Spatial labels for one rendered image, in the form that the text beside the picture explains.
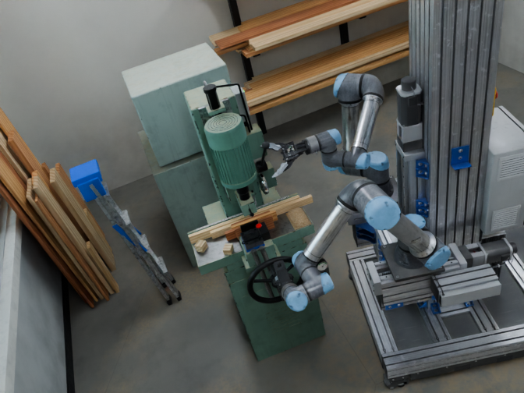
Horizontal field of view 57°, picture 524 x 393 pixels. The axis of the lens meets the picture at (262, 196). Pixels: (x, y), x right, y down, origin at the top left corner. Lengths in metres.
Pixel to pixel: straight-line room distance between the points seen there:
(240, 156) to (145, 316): 1.72
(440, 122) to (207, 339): 1.98
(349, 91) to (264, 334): 1.42
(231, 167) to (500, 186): 1.18
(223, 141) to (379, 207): 0.75
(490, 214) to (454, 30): 0.90
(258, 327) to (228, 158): 1.08
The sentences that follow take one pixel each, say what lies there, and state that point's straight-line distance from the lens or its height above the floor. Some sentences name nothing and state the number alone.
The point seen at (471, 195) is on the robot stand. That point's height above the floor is 0.99.
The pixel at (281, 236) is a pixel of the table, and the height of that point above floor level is 0.90.
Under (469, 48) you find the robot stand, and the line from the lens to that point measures 1.96.
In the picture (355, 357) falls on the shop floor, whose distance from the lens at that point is 2.96.
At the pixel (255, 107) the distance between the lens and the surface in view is 4.24.
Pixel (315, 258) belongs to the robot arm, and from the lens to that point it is 1.94.
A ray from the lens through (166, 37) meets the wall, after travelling 4.34.
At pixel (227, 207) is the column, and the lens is 2.60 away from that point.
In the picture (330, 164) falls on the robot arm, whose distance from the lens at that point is 2.23.
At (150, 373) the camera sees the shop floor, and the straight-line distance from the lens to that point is 3.23.
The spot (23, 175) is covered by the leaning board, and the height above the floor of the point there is 0.97.
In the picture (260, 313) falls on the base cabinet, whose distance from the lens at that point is 2.70.
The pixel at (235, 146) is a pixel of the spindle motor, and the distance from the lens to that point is 2.10.
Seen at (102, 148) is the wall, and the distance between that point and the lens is 4.63.
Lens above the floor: 2.52
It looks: 38 degrees down
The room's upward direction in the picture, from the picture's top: 15 degrees counter-clockwise
